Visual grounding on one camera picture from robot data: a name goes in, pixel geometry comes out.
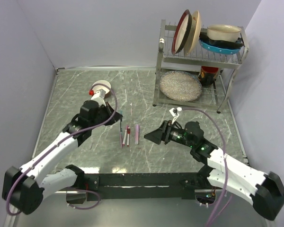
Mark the black base bar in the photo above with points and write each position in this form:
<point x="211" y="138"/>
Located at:
<point x="144" y="185"/>

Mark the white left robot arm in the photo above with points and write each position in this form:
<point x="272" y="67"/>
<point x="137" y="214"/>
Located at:
<point x="26" y="187"/>

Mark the thin white red pen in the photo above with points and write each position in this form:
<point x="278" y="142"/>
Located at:
<point x="124" y="138"/>

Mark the red black cup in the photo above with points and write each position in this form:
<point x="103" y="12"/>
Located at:
<point x="207" y="75"/>

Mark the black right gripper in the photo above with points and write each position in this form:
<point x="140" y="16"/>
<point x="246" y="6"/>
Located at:
<point x="162" y="134"/>

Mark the thick white red marker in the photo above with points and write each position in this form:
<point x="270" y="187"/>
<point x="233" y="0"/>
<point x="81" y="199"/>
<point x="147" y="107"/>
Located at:
<point x="128" y="136"/>

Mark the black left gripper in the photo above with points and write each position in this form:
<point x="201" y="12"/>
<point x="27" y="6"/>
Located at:
<point x="107" y="108"/>

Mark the speckled grey plate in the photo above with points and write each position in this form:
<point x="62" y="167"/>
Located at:
<point x="180" y="86"/>

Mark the cream plate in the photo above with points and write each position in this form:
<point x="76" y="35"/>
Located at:
<point x="194" y="33"/>

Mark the black dish on rack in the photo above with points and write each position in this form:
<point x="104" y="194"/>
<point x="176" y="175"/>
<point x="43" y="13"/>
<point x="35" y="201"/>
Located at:
<point x="219" y="43"/>

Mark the cream bowl on rack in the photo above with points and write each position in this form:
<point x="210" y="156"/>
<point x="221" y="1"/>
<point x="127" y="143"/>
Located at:
<point x="223" y="32"/>

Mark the blue dotted dish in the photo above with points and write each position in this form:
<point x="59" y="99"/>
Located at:
<point x="218" y="49"/>

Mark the cream red bowl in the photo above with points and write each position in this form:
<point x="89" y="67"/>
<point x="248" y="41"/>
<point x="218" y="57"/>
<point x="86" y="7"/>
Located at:
<point x="101" y="85"/>

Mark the steel dish rack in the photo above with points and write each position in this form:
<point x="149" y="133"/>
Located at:
<point x="216" y="96"/>

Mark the red rimmed plate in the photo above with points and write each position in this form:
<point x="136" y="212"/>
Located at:
<point x="182" y="32"/>

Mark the pink highlighter pen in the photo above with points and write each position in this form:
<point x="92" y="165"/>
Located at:
<point x="137" y="133"/>

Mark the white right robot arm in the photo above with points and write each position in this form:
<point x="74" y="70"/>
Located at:
<point x="264" y="191"/>

